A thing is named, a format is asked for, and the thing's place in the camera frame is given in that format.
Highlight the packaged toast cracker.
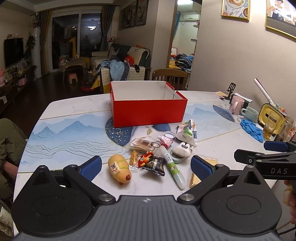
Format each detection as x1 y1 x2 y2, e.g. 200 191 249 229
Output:
189 155 218 188

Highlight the green white glue tube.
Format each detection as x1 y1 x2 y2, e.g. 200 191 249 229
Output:
161 146 186 190

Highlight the white plush keychain toy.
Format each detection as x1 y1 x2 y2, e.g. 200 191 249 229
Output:
172 142 193 157

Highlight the white tissue pack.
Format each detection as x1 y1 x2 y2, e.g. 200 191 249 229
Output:
176 119 198 147

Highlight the black snack packet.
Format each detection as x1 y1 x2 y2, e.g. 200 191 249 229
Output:
142 156 166 176

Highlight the small yellow biscuit packet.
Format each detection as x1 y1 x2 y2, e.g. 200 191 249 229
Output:
129 150 138 170

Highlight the cotton swab bag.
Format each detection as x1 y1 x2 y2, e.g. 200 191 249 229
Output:
129 138 156 153

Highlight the red orange toy figure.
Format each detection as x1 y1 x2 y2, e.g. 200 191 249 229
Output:
138 152 153 168

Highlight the pale green tape measure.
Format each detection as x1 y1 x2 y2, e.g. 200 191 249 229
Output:
170 150 188 164

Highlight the person's right hand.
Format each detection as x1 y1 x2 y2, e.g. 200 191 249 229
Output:
283 180 296 225

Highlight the glass jar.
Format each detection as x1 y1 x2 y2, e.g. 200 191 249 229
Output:
274 115 294 142

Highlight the blue rubber glove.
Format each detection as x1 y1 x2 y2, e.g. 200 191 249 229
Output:
240 119 264 143

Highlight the yellow lidded container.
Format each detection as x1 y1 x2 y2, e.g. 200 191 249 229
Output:
258 103 287 136

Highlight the pale green mug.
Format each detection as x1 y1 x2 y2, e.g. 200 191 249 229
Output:
240 107 259 123

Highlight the small red white tube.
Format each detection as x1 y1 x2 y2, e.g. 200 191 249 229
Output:
157 136 174 149

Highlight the small round tin lid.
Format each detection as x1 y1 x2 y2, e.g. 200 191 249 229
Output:
164 131 176 139

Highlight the pink mug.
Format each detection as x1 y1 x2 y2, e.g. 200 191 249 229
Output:
229 95 245 115

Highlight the white rolled stick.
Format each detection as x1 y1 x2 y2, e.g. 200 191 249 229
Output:
254 78 274 105

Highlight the black phone stand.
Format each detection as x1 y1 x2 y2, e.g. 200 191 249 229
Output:
226 82 236 100

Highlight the red cardboard box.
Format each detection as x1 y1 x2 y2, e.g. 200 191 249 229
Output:
110 80 188 128

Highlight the wooden dining chair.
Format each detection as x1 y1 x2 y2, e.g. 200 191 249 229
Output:
152 68 189 90

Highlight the pink plastic stool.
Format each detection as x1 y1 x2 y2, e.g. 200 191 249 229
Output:
68 73 78 84

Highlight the sofa with clothes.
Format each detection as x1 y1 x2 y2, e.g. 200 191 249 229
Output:
91 43 151 93

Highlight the framed portrait picture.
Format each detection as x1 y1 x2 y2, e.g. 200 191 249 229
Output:
265 0 296 39

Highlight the framed food picture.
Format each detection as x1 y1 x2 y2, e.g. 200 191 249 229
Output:
221 0 250 21

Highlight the black television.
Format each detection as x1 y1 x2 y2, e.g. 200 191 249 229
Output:
4 38 24 68

